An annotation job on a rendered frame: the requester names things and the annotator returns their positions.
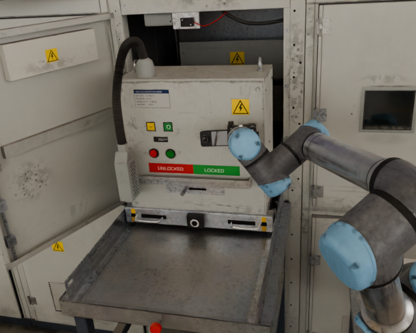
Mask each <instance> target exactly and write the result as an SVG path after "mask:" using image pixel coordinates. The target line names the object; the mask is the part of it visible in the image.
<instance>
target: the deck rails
mask: <svg viewBox="0 0 416 333"><path fill-rule="evenodd" d="M283 204H284V202H283V193H282V194H280V197H279V201H273V206H272V208H277V213H276V216H275V222H274V226H273V231H272V232H266V235H265V240H264V244H263V249H262V252H261V258H260V262H259V266H258V271H257V274H256V280H255V283H254V288H253V291H252V297H251V300H250V305H249V309H248V314H247V317H246V323H248V324H258V325H261V318H262V314H263V308H264V304H265V298H266V294H267V287H268V283H269V277H270V273H271V267H272V263H273V256H274V252H275V245H276V242H277V235H278V231H279V225H280V221H281V214H282V210H283ZM136 224H137V222H129V221H127V218H126V213H125V208H124V209H123V211H122V212H121V213H120V214H119V215H118V217H117V218H116V219H115V221H114V222H113V223H112V224H111V225H110V226H109V227H108V229H107V230H106V232H105V233H104V234H103V235H102V236H101V237H100V239H99V240H98V241H97V242H96V244H95V245H94V246H93V247H92V248H91V250H90V251H89V252H88V254H87V255H86V256H85V257H84V258H83V259H82V261H81V262H80V263H79V265H78V266H77V267H76V268H75V269H74V270H73V272H72V273H71V274H70V275H69V277H68V278H67V279H66V280H65V281H64V284H65V289H66V292H67V298H68V299H67V301H71V302H77V303H79V302H80V301H81V299H82V298H83V297H84V296H85V294H86V293H87V291H88V290H89V289H90V287H91V286H92V284H93V283H94V282H95V280H96V279H97V277H98V276H99V275H100V273H101V272H102V271H103V269H104V268H105V267H106V265H107V264H108V262H109V261H110V260H111V258H112V257H113V255H114V254H115V253H116V251H117V250H118V248H119V247H120V246H121V244H122V243H123V242H124V240H125V239H126V238H127V236H128V235H129V234H130V232H131V231H132V229H133V228H134V226H135V225H136ZM71 279H72V280H73V281H72V282H71V284H70V285H69V286H68V283H69V281H70V280H71Z"/></svg>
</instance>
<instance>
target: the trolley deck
mask: <svg viewBox="0 0 416 333"><path fill-rule="evenodd" d="M290 218H291V202H290V203H286V202H284V204H283V210H282V214H281V221H280V225H279V231H278V235H277V242H276V245H275V252H274V256H273V263H272V267H271V273H270V277H269V283H268V287H267V294H266V298H265V304H264V308H263V314H262V318H261V325H258V324H248V323H246V317H247V314H248V309H249V305H250V300H251V297H252V291H253V288H254V283H255V280H256V274H257V271H258V266H259V262H260V258H261V252H262V249H263V244H264V240H265V235H266V232H265V231H247V230H238V229H220V228H210V227H204V228H203V229H195V228H188V226H183V225H165V224H156V223H138V222H137V224H136V225H135V226H134V228H133V229H132V231H131V232H130V234H129V235H128V236H127V238H126V239H125V240H124V242H123V243H122V244H121V246H120V247H119V248H118V250H117V251H116V253H115V254H114V255H113V257H112V258H111V260H110V261H109V262H108V264H107V265H106V267H105V268H104V269H103V271H102V272H101V273H100V275H99V276H98V277H97V279H96V280H95V282H94V283H93V284H92V286H91V287H90V289H89V290H88V291H87V293H86V294H85V296H84V297H83V298H82V299H81V301H80V302H79V303H77V302H71V301H67V299H68V298H67V292H66V290H65V292H64V293H63V294H62V296H61V297H60V298H59V304H60V307H61V312H62V315H66V316H75V317H81V318H91V319H96V320H106V321H111V322H120V323H126V324H136V325H141V326H151V324H152V323H153V322H157V321H158V319H161V322H160V325H161V326H162V328H165V329H171V330H181V331H186V332H196V333H273V325H274V321H275V313H276V308H277V300H278V295H279V287H280V282H281V274H282V269H283V261H284V257H285V249H286V243H287V236H288V231H289V223H290Z"/></svg>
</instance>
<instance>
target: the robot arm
mask: <svg viewBox="0 0 416 333"><path fill-rule="evenodd" d="M251 126H252V127H251ZM200 141H201V146H202V147H216V146H228V149H229V150H230V152H231V153H232V155H233V156H234V157H236V158H237V159H238V161H239V162H240V163H241V165H242V166H243V167H244V168H245V169H246V170H247V171H248V173H249V174H250V176H251V177H252V178H253V179H254V180H255V181H256V183H257V184H258V186H259V187H260V188H261V189H262V190H263V191H264V192H265V194H266V195H267V196H268V197H275V196H278V195H279V194H282V193H283V192H284V191H285V190H286V189H287V188H288V187H289V186H290V185H291V182H292V180H291V179H290V176H289V175H290V174H291V173H292V172H293V171H294V170H296V169H297V168H298V167H299V166H300V165H301V164H302V163H304V162H305V161H306V160H308V161H310V162H312V163H314V164H316V165H318V166H320V167H322V168H324V169H326V170H328V171H330V172H332V173H334V174H336V175H337V176H339V177H341V178H343V179H345V180H347V181H349V182H350V183H352V184H354V185H356V186H358V187H360V188H362V189H364V190H366V191H367V192H369V194H368V195H367V196H365V197H364V198H363V199H362V200H361V201H360V202H359V203H358V204H356V205H355V206H354V207H353V208H351V209H350V210H349V211H348V212H347V213H346V214H345V215H344V216H342V217H341V218H340V219H339V220H337V221H336V222H335V223H332V224H331V225H330V226H329V227H328V229H327V231H326V232H325V233H323V234H322V236H321V237H320V239H319V249H320V252H321V254H322V256H323V258H324V260H325V261H326V262H327V263H328V266H329V267H330V269H331V270H332V272H333V273H334V274H335V275H336V276H337V277H338V278H339V279H340V280H341V281H342V282H343V283H344V284H345V285H346V286H348V287H350V288H351V289H354V290H357V291H359V293H360V295H361V298H362V303H361V311H359V312H358V313H357V316H356V317H355V318H354V321H355V323H356V324H357V325H358V326H359V327H360V328H361V329H362V330H363V331H364V333H416V262H410V263H406V264H403V255H404V254H405V253H406V252H407V251H408V250H409V249H410V248H412V247H413V246H414V245H415V244H416V166H415V165H414V164H412V163H410V162H408V161H406V160H403V159H401V158H398V157H389V158H387V159H386V158H384V157H381V156H379V155H376V154H374V153H371V152H368V151H365V150H364V149H361V148H358V147H355V146H354V145H351V144H348V143H346V142H344V141H341V140H338V139H336V138H333V137H330V134H329V132H328V130H327V129H326V127H325V126H324V125H323V124H321V123H319V121H317V120H309V121H308V122H306V123H305V124H304V125H301V126H300V127H299V128H298V129H297V130H296V131H295V132H294V133H293V134H292V135H290V136H289V137H288V138H287V139H286V140H284V142H282V143H281V144H280V145H278V146H277V147H276V148H274V150H272V151H271V152H269V150H268V149H267V148H266V147H265V145H264V144H263V143H262V142H261V141H260V138H259V132H258V131H256V124H255V123H251V124H239V125H236V124H234V122H233V121H228V125H227V129H218V130H217V129H215V130H207V131H201V132H200Z"/></svg>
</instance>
